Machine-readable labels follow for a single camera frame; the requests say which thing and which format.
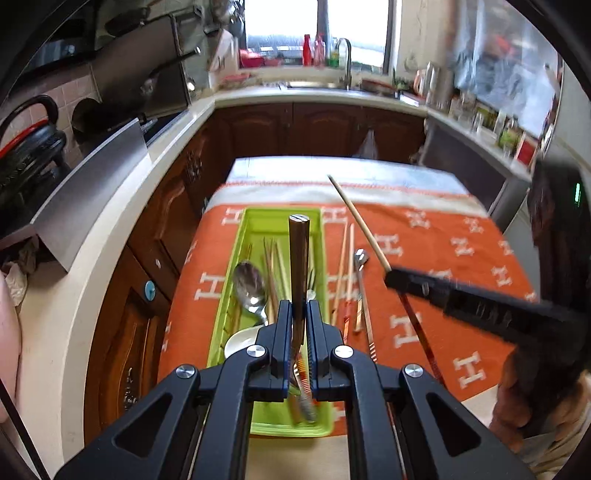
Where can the black and red pot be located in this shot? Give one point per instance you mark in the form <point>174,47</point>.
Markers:
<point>27,152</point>

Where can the pale printed table cover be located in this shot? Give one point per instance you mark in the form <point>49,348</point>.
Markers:
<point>351,170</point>

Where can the white ceramic soup spoon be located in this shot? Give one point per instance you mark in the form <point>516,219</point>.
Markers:
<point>240,344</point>

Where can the white kitchen countertop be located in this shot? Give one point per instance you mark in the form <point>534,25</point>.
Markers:
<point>92,258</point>

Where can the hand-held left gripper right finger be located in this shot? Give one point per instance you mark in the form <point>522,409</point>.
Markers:
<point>314,341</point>

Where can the hanging black frying pan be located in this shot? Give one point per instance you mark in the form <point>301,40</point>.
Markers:
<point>127,21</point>

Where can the green plastic utensil tray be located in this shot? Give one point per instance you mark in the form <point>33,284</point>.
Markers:
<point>221,350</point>

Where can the row of jars and packets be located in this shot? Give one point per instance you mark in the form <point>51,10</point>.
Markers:
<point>498,124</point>

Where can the green bottle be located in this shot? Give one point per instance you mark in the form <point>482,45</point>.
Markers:
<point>333,55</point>

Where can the dark hanging wok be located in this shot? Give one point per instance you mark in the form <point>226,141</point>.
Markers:
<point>152,83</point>

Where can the wooden kitchen cabinets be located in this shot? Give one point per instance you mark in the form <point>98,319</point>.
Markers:
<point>152,240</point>

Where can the pink bottle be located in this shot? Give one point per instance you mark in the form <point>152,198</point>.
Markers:
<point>319,50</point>

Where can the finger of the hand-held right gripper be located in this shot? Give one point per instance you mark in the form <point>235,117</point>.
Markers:
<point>480,300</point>

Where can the stainless steel panel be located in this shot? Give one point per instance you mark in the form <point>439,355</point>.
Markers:
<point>87,184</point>

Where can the clear plastic wall sheet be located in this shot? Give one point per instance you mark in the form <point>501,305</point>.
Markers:
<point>508,69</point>

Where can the metal sink faucet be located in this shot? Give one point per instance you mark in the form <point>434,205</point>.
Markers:
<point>345,57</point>

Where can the crumpled pale rag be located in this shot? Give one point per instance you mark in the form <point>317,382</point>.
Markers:
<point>18,277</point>

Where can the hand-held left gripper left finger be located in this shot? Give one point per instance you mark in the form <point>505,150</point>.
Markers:
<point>284,339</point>

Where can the person's right hand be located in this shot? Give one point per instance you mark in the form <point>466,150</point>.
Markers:
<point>510,401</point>

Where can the red bottle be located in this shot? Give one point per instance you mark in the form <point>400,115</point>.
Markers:
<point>307,50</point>

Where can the metal spoon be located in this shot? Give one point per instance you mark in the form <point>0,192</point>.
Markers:
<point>249,286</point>

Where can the orange patterned blanket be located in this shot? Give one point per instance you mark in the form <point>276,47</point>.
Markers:
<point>443,249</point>

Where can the red bowl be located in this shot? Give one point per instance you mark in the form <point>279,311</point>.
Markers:
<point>251,59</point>

